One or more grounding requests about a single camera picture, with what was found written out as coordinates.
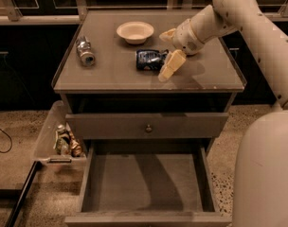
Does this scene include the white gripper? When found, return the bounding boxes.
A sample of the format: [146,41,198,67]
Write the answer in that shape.
[158,19,204,82]

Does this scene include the crushed blue pepsi can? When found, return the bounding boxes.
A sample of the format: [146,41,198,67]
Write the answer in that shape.
[135,49,169,71]

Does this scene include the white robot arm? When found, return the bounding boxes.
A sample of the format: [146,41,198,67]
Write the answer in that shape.
[158,0,288,227]

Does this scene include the silver crushed can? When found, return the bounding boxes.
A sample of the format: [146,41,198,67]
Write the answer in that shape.
[76,36,95,67]

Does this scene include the round brass drawer knob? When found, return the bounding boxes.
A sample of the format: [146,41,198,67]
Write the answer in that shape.
[145,125,153,133]

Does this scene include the closed grey top drawer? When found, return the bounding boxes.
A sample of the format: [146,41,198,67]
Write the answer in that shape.
[65,113,228,140]

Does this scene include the grey wooden drawer cabinet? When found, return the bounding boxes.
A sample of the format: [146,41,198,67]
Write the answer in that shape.
[51,9,247,227]

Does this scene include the open grey middle drawer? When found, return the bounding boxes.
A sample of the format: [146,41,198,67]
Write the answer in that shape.
[65,144,231,227]

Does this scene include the white paper bowl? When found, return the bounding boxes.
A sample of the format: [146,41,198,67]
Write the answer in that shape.
[117,22,154,44]

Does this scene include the crumpled snack bags in bin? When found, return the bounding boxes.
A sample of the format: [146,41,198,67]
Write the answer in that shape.
[53,125,83,157]

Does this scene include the clear plastic storage bin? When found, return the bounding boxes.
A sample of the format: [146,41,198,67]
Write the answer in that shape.
[33,100,86,169]

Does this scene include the metal window frame rail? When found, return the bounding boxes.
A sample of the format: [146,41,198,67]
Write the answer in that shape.
[0,0,288,26]

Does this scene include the black floor rail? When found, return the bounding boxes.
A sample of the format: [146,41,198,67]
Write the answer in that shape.
[5,161,42,227]

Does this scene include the black floor cable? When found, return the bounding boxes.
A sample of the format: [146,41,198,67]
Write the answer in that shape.
[0,123,13,154]

